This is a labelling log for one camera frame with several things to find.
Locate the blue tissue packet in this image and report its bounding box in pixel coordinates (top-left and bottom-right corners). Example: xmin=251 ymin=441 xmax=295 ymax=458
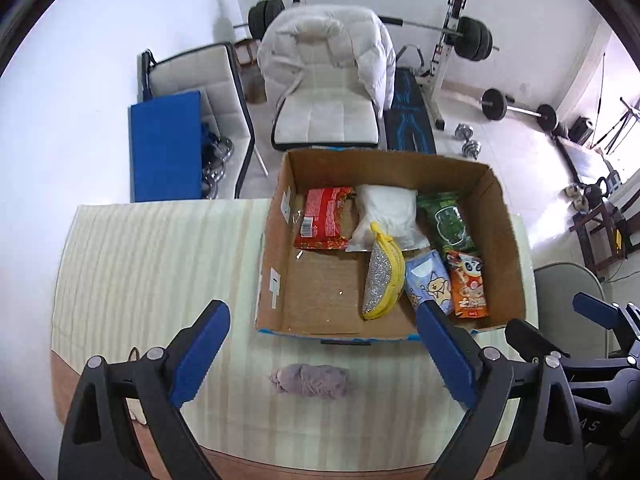
xmin=404 ymin=250 xmax=454 ymax=315

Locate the orange panda snack packet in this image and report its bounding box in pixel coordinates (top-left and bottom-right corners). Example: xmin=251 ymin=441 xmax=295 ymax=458
xmin=446 ymin=250 xmax=489 ymax=318

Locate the yellow silver scrub sponge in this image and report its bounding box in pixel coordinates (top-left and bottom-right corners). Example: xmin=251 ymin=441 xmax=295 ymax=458
xmin=361 ymin=222 xmax=406 ymax=321

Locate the purple fluffy cloth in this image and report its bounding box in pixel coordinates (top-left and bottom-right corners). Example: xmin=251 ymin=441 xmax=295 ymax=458
xmin=269 ymin=363 xmax=350 ymax=400

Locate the green wet wipes packet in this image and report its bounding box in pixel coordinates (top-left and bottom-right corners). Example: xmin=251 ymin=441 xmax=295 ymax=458
xmin=416 ymin=192 xmax=477 ymax=256

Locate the white soft packet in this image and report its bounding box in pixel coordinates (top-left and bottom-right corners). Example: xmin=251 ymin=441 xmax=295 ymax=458
xmin=346 ymin=184 xmax=431 ymax=252

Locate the grey round stool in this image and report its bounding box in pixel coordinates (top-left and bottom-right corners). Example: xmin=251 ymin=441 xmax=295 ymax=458
xmin=534 ymin=262 xmax=608 ymax=360

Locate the dark wooden rack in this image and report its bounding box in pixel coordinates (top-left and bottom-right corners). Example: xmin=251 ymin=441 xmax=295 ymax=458
xmin=570 ymin=198 xmax=628 ymax=281

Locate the cardboard milk box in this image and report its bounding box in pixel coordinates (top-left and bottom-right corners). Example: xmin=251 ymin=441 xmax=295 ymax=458
xmin=255 ymin=148 xmax=526 ymax=340

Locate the red snack packet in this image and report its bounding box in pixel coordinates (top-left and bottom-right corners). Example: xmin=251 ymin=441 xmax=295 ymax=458
xmin=294 ymin=186 xmax=355 ymax=250

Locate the chrome dumbbell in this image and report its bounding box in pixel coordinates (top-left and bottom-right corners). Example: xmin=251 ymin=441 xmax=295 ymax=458
xmin=461 ymin=139 xmax=482 ymax=160
xmin=454 ymin=122 xmax=474 ymax=141

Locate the blue foam pad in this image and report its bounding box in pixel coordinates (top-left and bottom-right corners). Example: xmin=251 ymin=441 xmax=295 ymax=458
xmin=129 ymin=91 xmax=202 ymax=203

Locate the blue black weight bench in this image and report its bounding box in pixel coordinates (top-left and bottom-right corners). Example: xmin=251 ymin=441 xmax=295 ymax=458
xmin=383 ymin=68 xmax=436 ymax=155

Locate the barbell on floor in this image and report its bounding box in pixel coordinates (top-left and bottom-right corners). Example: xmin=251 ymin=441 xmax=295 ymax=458
xmin=480 ymin=88 xmax=559 ymax=133

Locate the white padded chair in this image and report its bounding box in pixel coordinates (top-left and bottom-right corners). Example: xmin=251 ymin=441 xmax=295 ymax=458
xmin=271 ymin=64 xmax=380 ymax=151

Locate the white folding chair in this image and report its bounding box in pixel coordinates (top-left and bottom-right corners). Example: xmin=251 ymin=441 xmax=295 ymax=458
xmin=140 ymin=42 xmax=255 ymax=200

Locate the barbell rack with weights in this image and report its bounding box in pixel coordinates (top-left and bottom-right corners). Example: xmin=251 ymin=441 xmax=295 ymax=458
xmin=233 ymin=0 xmax=500 ymax=131

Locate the white down jacket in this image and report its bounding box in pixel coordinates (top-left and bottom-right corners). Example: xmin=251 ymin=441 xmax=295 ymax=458
xmin=257 ymin=4 xmax=396 ymax=113

